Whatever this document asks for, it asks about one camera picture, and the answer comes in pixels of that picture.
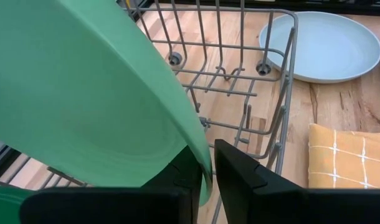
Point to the dark green plate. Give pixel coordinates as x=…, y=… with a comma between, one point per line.
x=3, y=208

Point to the black table edge rail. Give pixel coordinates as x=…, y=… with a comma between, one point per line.
x=333, y=7

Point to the pale blue plate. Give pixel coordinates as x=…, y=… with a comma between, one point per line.
x=327, y=46

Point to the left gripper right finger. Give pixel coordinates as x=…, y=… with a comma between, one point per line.
x=271, y=202

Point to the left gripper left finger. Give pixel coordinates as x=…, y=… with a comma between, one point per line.
x=115, y=205

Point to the light green plate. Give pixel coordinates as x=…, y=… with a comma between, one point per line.
x=84, y=93

